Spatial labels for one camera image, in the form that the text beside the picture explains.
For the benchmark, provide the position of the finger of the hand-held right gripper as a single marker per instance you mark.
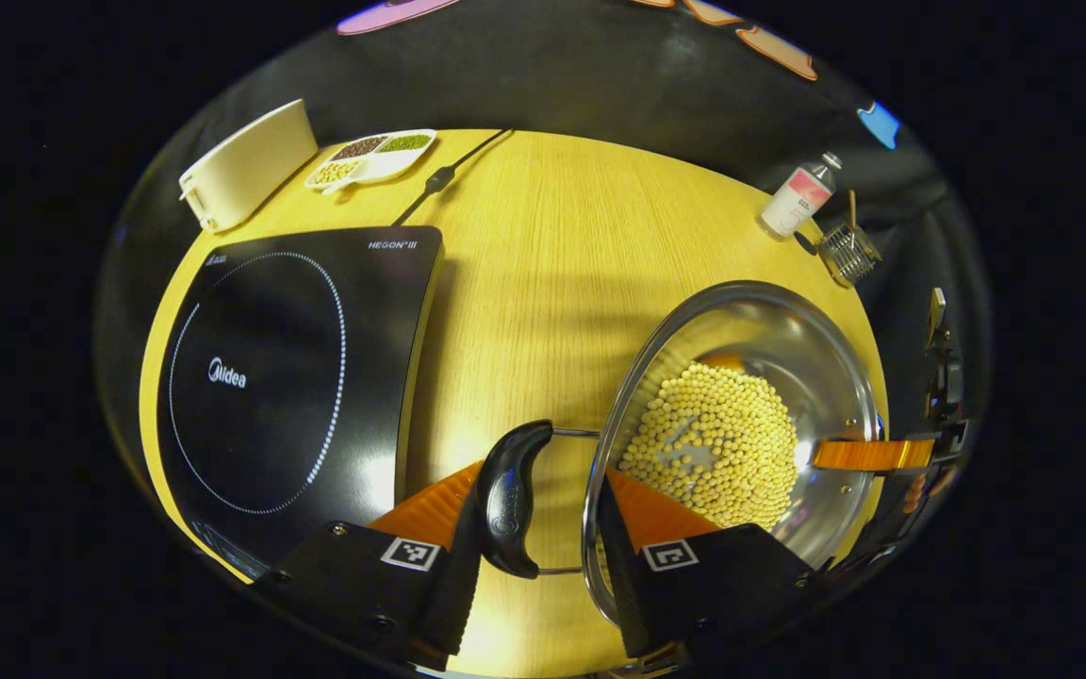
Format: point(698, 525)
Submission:
point(868, 455)

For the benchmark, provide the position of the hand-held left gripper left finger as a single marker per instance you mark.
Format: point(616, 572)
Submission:
point(463, 585)

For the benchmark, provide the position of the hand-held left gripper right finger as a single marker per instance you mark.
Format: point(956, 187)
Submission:
point(623, 585)

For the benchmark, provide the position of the black induction cooktop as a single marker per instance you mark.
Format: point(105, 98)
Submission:
point(260, 377)

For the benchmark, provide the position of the pile of soybeans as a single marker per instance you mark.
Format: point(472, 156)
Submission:
point(722, 434)

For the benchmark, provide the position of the small clear glass holder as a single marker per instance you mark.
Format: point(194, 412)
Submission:
point(849, 253)

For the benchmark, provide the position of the wooden stick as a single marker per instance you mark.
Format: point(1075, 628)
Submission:
point(851, 207)

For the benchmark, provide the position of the small black round cap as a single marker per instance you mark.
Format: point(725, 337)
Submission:
point(805, 243)

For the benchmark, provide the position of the clear bottle with pink label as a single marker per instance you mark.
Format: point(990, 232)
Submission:
point(798, 198)

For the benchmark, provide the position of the white divided bean dish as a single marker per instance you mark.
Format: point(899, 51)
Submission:
point(373, 156)

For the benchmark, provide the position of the white toaster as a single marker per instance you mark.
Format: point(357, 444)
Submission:
point(251, 165)

